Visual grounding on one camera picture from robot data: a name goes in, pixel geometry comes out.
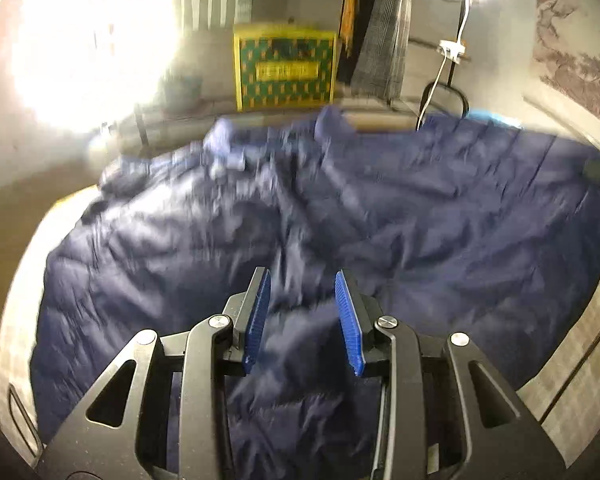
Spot green and yellow crate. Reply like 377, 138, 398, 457
232, 24, 338, 111

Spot white lamp cable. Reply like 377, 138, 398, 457
416, 55, 448, 131

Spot yellow scarf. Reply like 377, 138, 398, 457
340, 0, 361, 56

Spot bright studio lamp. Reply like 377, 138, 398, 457
10, 0, 178, 131

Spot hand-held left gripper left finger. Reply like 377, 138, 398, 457
37, 266, 272, 480

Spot navy puffer jacket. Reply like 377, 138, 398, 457
30, 105, 600, 480

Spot landscape wall mural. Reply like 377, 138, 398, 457
530, 0, 600, 126

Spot black curved metal handle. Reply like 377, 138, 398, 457
422, 82, 470, 120

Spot grey plaid coat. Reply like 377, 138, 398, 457
350, 0, 413, 98

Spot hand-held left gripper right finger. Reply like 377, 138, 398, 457
334, 268, 567, 480

